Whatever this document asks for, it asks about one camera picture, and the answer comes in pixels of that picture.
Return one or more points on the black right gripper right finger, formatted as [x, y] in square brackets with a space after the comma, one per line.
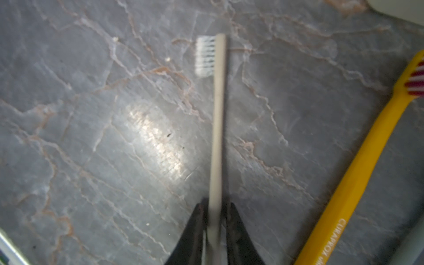
[240, 248]

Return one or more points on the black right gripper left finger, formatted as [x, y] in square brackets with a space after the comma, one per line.
[189, 248]

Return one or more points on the teal thin toothbrush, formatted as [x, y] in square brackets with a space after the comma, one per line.
[411, 247]

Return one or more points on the white toothbrush holder caddy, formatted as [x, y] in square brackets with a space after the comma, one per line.
[407, 10]

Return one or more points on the yellow toothbrush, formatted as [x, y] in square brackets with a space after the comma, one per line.
[333, 221]

